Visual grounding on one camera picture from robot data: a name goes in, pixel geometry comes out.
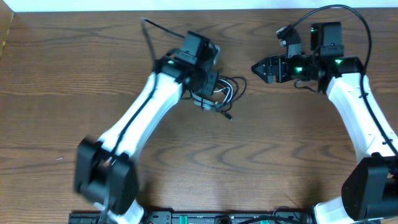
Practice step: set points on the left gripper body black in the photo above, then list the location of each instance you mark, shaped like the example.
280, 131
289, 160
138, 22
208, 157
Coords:
210, 82

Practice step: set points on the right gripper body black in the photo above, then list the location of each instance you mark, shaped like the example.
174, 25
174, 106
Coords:
298, 67

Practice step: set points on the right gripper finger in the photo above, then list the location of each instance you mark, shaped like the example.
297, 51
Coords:
263, 63
263, 72

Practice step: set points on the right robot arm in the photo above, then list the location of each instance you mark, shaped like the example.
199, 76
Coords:
370, 192

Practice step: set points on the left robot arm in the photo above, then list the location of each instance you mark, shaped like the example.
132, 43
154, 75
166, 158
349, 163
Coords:
105, 172

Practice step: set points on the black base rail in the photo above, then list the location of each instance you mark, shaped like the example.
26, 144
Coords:
167, 217

